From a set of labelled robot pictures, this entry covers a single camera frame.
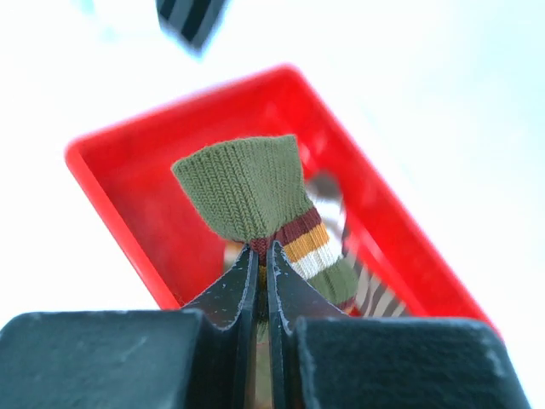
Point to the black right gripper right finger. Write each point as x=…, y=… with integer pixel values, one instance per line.
x=322, y=358

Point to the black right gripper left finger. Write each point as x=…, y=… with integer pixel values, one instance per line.
x=199, y=356

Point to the olive green striped sock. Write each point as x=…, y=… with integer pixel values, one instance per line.
x=251, y=191

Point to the black white striped sock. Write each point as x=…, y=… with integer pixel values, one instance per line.
x=191, y=22

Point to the brown beige striped sock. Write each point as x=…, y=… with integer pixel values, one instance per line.
x=374, y=298

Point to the red plastic tray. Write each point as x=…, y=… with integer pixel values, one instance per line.
x=125, y=172

